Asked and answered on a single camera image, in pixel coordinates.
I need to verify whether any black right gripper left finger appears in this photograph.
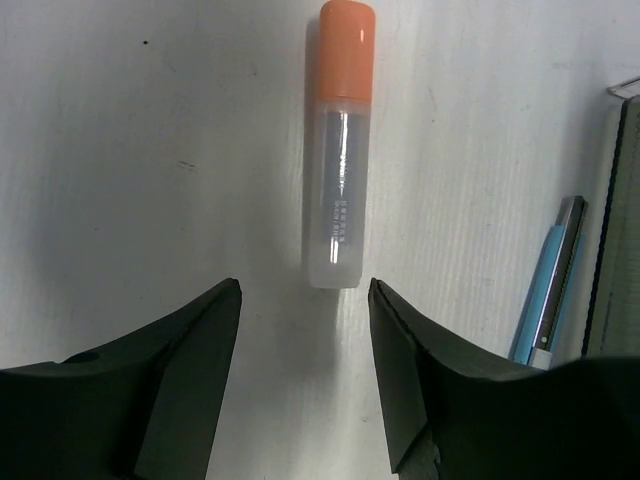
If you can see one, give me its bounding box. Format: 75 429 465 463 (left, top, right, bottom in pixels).
1 279 242 479

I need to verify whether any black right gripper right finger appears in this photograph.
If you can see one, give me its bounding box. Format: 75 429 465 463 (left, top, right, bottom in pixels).
368 279 639 479

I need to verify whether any clear acrylic drawer organizer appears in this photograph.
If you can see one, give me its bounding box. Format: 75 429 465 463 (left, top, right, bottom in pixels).
581 77 639 357

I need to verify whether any orange cap highlighter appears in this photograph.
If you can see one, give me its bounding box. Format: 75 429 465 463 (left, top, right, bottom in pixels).
307 1 376 289

